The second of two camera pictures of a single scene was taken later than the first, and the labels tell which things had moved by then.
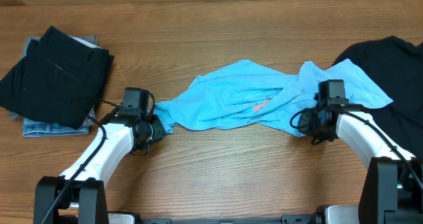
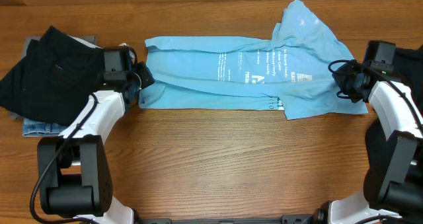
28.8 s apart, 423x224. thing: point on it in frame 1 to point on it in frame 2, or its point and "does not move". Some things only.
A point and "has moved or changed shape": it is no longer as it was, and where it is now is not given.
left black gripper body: [155, 129] to [145, 76]
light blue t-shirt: [241, 95] has moved or changed shape
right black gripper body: [305, 123] to [346, 82]
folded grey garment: [90, 40] does not move
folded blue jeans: [32, 127] does not move
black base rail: [293, 219] does not move
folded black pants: [60, 80] does not move
